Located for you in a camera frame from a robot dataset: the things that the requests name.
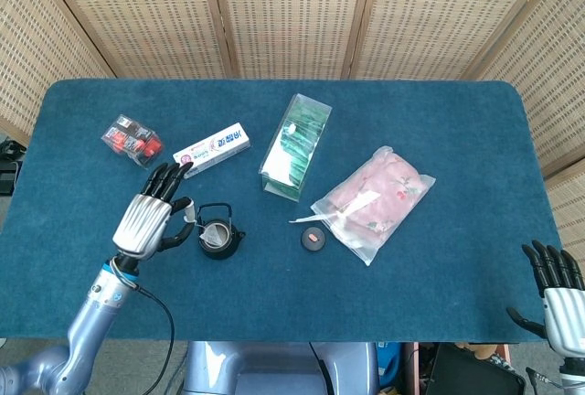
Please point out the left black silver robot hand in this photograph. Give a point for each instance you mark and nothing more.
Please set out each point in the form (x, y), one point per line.
(139, 226)

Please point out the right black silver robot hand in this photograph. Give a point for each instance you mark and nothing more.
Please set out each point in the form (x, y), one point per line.
(564, 317)

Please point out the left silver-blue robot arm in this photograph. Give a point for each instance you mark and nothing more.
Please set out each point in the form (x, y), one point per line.
(87, 326)

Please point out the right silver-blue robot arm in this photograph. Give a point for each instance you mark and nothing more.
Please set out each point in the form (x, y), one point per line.
(573, 372)

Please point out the black cast iron teapot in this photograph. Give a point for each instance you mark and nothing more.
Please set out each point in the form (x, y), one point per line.
(230, 249)

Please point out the black teapot lid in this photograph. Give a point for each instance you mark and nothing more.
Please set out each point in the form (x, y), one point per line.
(313, 242)

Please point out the clear box green packets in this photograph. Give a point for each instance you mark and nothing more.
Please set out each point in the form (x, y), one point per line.
(297, 148)

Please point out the zip bag with pink cloth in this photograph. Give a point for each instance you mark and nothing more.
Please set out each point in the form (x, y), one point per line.
(379, 203)

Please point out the clear box red black capsules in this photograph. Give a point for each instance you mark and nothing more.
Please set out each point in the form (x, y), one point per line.
(132, 141)

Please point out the white toothpaste box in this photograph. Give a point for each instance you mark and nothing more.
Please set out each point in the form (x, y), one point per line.
(215, 148)

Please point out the black flat case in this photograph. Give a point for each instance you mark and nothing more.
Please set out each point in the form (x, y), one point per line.
(471, 374)

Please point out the black device on floor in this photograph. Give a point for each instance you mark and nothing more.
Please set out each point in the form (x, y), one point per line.
(7, 175)

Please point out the blue carpet table cover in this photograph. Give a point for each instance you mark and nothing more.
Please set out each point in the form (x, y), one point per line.
(292, 299)

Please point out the blue printed package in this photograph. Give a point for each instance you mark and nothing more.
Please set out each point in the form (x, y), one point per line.
(388, 363)

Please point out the silver-blue robot torso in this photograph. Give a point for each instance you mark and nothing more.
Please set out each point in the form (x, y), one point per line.
(274, 367)

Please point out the woven bamboo folding screen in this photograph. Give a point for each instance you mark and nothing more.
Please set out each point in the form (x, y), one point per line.
(292, 15)

